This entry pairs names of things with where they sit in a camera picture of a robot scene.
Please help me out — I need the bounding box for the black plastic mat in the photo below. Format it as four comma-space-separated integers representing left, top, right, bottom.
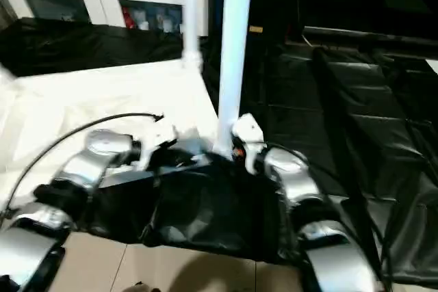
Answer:
0, 17, 438, 286

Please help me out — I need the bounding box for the black robot left foot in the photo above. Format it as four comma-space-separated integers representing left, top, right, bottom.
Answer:
127, 282, 159, 292

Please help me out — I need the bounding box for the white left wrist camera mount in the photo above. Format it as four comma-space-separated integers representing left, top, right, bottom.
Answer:
133, 122, 180, 171

